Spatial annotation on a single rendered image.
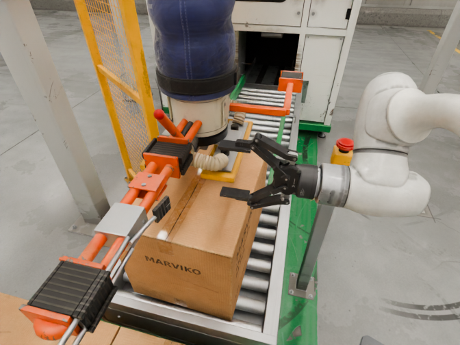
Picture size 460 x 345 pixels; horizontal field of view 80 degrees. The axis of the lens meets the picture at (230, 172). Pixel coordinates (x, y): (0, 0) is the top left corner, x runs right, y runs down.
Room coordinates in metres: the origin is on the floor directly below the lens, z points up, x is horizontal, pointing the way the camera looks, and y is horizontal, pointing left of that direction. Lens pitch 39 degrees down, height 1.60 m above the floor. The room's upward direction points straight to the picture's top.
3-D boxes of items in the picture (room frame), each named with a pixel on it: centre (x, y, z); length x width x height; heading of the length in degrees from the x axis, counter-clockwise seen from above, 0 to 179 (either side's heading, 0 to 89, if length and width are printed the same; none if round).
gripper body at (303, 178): (0.46, -0.14, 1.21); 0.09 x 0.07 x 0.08; 77
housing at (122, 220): (0.33, 0.20, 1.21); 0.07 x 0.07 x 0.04; 77
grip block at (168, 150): (0.54, 0.15, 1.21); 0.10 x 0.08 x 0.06; 77
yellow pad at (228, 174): (0.76, 0.00, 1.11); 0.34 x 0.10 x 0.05; 167
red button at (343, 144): (0.87, -0.44, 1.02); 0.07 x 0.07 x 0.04
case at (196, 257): (0.78, 0.10, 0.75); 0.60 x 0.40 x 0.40; 164
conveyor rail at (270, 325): (1.49, -0.41, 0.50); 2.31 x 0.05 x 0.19; 166
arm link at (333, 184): (0.44, -0.21, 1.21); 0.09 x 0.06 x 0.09; 167
